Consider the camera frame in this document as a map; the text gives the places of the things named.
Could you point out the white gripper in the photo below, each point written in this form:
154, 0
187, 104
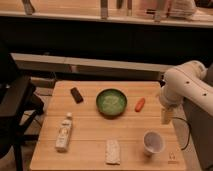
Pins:
168, 98

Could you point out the green ceramic bowl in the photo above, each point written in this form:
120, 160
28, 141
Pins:
111, 102

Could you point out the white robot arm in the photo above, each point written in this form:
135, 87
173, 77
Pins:
185, 81

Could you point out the orange carrot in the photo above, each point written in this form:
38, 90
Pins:
140, 105

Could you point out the white paper cup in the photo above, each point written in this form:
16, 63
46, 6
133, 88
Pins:
153, 143

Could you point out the dark brown chocolate bar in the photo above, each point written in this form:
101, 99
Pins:
76, 95

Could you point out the white plastic bottle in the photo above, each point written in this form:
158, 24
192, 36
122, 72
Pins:
64, 133

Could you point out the black chair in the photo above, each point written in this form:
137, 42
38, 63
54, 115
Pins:
19, 105

